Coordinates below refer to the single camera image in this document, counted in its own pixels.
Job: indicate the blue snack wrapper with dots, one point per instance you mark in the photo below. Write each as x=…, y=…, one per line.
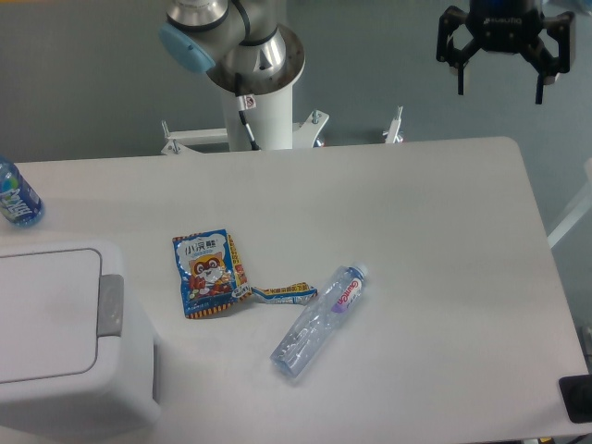
x=213, y=278

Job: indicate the grey lid push button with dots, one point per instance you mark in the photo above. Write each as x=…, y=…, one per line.
x=110, y=306

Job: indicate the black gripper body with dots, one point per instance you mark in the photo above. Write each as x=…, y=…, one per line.
x=507, y=27

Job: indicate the white trash can lid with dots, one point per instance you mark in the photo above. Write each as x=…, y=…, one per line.
x=49, y=305

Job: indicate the white frame at right edge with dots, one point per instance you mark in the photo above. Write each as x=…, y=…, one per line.
x=573, y=212

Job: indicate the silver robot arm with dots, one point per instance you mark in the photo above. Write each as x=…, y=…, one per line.
x=244, y=37

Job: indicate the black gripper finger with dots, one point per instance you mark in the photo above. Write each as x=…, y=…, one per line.
x=457, y=58
x=548, y=45

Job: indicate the white trash can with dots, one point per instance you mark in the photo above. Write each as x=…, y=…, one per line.
x=119, y=393

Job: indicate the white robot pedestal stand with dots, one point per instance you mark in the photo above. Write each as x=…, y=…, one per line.
x=253, y=122

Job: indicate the clear plastic water bottle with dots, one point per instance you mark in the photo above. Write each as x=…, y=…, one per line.
x=320, y=317

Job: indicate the black device at table edge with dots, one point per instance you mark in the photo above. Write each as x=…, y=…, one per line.
x=576, y=394

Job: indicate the blue drink bottle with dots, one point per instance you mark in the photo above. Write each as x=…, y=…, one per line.
x=21, y=206

